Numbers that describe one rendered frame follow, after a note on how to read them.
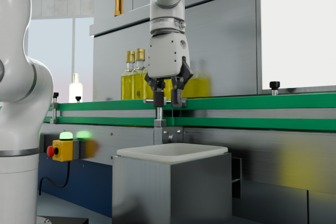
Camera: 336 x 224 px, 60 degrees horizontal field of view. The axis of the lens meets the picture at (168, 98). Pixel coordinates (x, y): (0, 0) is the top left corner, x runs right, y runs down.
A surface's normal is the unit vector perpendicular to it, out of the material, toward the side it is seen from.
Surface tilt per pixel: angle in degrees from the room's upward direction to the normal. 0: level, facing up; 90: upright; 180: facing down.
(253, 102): 90
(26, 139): 87
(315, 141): 90
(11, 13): 72
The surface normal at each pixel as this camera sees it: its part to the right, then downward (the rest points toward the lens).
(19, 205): 0.75, -0.03
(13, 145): 0.55, -0.05
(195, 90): -0.67, -0.04
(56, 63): -0.11, -0.05
